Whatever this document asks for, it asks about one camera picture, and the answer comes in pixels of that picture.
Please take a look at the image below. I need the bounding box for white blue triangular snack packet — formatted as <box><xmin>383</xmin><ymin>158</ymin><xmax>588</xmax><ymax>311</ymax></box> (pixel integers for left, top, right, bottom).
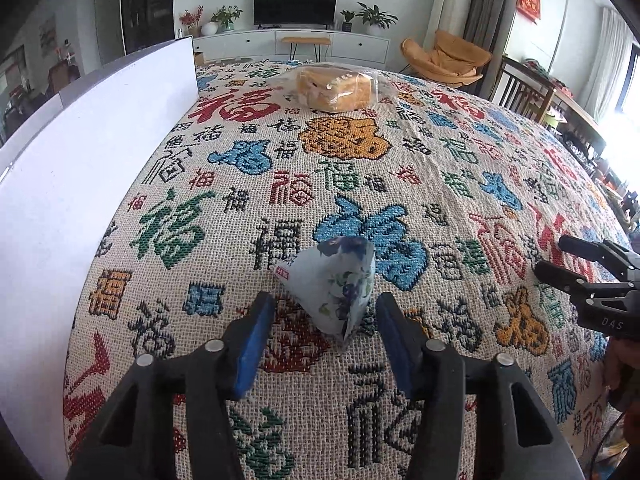
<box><xmin>270</xmin><ymin>236</ymin><xmax>375</xmax><ymax>349</ymax></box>

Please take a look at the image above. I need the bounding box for operator right hand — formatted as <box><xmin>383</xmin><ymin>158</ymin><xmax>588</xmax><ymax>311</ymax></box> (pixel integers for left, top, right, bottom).
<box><xmin>604</xmin><ymin>337</ymin><xmax>640</xmax><ymax>412</ymax></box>

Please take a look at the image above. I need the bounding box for patterned woven table cloth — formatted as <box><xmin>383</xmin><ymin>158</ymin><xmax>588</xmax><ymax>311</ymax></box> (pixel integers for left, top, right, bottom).
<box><xmin>63</xmin><ymin>61</ymin><xmax>627</xmax><ymax>479</ymax></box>

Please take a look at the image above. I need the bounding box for dark wooden chair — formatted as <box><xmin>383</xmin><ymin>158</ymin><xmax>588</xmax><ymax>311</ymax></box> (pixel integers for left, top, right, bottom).
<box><xmin>489</xmin><ymin>55</ymin><xmax>555</xmax><ymax>124</ymax></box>

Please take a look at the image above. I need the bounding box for orange lounge chair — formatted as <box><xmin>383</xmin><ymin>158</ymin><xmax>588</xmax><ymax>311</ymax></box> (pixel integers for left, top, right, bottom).
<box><xmin>400</xmin><ymin>29</ymin><xmax>492</xmax><ymax>88</ymax></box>

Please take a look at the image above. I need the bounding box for white storage box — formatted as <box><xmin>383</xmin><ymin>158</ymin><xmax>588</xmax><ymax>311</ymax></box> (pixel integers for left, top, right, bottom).
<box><xmin>1</xmin><ymin>38</ymin><xmax>198</xmax><ymax>479</ymax></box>

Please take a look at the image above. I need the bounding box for grey curtain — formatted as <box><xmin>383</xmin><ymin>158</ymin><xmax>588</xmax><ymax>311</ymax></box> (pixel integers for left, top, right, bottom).
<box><xmin>463</xmin><ymin>0</ymin><xmax>515</xmax><ymax>58</ymax></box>

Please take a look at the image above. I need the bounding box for bagged bread loaf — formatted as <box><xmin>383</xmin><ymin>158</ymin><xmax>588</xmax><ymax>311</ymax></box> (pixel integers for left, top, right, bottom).
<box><xmin>273</xmin><ymin>63</ymin><xmax>380</xmax><ymax>114</ymax></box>

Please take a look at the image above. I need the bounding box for white tv cabinet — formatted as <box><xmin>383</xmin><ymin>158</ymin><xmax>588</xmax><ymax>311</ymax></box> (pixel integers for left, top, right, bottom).
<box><xmin>193</xmin><ymin>29</ymin><xmax>390</xmax><ymax>70</ymax></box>

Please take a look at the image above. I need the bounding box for large leafy potted plant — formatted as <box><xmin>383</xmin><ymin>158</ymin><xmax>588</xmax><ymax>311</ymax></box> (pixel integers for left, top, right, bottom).
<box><xmin>356</xmin><ymin>2</ymin><xmax>398</xmax><ymax>36</ymax></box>

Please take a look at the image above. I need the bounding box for small dark potted plant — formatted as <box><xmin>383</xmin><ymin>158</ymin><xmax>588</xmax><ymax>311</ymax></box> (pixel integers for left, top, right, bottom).
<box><xmin>341</xmin><ymin>9</ymin><xmax>356</xmax><ymax>32</ymax></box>

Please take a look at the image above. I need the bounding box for small wooden bench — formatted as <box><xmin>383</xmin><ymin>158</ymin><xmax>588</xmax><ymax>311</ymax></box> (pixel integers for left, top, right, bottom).
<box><xmin>280</xmin><ymin>36</ymin><xmax>332</xmax><ymax>62</ymax></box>

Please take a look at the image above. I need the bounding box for white round vase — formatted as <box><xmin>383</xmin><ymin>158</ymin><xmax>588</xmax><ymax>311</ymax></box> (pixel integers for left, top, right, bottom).
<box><xmin>201</xmin><ymin>22</ymin><xmax>218</xmax><ymax>37</ymax></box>

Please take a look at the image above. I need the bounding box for red flower vase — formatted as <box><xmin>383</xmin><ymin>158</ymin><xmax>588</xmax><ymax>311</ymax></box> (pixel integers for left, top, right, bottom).
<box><xmin>179</xmin><ymin>6</ymin><xmax>204</xmax><ymax>37</ymax></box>

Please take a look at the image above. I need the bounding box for green potted plant left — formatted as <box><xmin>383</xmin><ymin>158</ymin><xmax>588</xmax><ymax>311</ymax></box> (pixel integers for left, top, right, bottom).
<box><xmin>210</xmin><ymin>6</ymin><xmax>243</xmax><ymax>32</ymax></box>

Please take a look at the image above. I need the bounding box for black television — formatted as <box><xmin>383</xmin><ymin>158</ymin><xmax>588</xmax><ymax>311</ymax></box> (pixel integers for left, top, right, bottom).
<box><xmin>253</xmin><ymin>0</ymin><xmax>337</xmax><ymax>28</ymax></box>

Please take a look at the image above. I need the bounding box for dark glass cabinet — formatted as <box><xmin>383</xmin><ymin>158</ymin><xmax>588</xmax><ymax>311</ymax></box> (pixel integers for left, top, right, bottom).
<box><xmin>119</xmin><ymin>0</ymin><xmax>175</xmax><ymax>54</ymax></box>

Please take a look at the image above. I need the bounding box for red wall decoration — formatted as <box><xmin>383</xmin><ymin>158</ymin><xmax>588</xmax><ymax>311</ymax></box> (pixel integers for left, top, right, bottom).
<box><xmin>515</xmin><ymin>0</ymin><xmax>541</xmax><ymax>23</ymax></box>

